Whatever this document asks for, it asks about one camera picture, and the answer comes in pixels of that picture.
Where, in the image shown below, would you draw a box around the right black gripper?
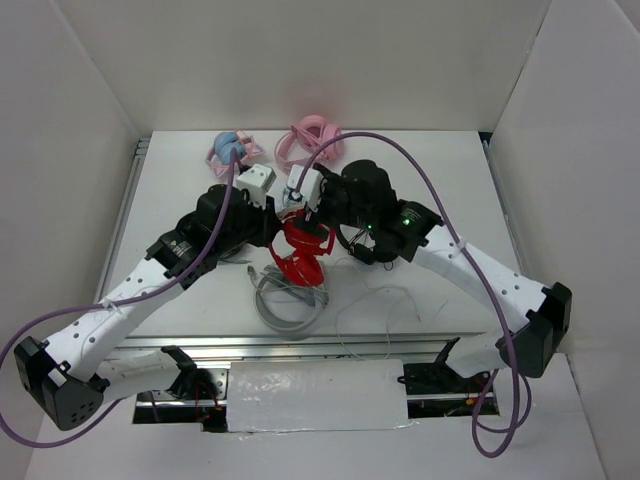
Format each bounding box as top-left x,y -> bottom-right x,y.
292,161 -> 375,241

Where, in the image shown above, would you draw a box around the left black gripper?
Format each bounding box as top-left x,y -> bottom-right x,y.
214,190 -> 283,255

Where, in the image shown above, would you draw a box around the red headphones white cable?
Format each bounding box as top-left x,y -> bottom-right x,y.
268,209 -> 337,289

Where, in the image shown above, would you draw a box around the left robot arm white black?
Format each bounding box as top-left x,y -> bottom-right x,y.
14,184 -> 280,431

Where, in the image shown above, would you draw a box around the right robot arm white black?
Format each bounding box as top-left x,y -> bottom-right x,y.
286,159 -> 572,392

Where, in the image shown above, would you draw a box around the teal white cat-ear headphones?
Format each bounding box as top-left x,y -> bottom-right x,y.
281,187 -> 305,211

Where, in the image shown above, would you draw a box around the black on-ear headphones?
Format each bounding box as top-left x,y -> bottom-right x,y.
334,221 -> 387,265

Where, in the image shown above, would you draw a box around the blue pink cat-ear headphones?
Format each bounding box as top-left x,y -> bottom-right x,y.
205,130 -> 265,178

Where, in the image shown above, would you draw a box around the black headset with microphone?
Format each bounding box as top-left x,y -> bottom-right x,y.
217,245 -> 251,265

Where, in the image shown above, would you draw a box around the white taped cover panel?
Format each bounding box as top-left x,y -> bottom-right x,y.
226,359 -> 409,433

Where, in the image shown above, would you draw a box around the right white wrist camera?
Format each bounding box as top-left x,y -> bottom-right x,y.
285,165 -> 324,211

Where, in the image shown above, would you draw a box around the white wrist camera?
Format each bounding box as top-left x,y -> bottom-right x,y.
236,164 -> 277,209
285,165 -> 324,211

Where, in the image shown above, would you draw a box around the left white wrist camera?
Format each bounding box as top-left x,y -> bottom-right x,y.
236,164 -> 277,209

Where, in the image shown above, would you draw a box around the grey headphones with cable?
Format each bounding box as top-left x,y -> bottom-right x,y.
247,265 -> 329,338

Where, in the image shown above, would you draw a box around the aluminium rail frame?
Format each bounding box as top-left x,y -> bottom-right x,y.
110,131 -> 516,368

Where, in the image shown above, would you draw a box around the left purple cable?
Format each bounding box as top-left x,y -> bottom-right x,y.
0,147 -> 241,449

